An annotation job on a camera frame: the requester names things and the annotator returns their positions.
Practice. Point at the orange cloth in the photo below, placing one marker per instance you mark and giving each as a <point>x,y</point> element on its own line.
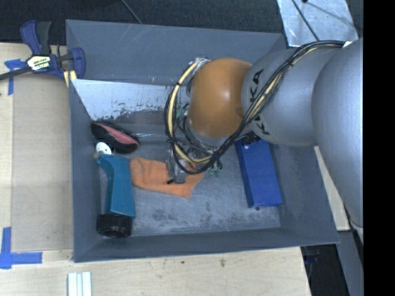
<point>148,171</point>

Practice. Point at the grey metal bin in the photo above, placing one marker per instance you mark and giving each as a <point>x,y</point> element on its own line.
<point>216,202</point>

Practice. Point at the teal spray trigger head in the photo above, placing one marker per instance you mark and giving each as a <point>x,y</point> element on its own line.
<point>118,183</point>

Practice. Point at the black and red brush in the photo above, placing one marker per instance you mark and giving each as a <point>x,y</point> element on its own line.
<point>118,137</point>

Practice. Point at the blue flat box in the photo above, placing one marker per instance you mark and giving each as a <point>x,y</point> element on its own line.
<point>259,177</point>

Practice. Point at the pale wood flat board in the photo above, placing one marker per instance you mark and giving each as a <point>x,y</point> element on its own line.
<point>40,165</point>

